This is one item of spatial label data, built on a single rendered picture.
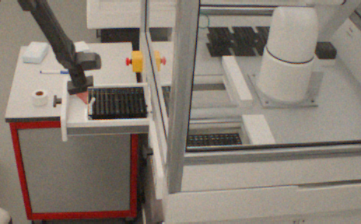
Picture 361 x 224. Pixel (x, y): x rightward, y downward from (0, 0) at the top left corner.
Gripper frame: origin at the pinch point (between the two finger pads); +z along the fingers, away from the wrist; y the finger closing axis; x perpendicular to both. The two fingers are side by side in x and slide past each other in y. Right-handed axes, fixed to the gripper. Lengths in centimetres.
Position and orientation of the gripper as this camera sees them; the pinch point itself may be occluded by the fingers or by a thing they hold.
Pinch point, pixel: (85, 102)
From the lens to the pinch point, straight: 193.1
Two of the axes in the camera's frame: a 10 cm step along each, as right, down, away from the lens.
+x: 0.9, 5.9, -8.0
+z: 2.1, 7.8, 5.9
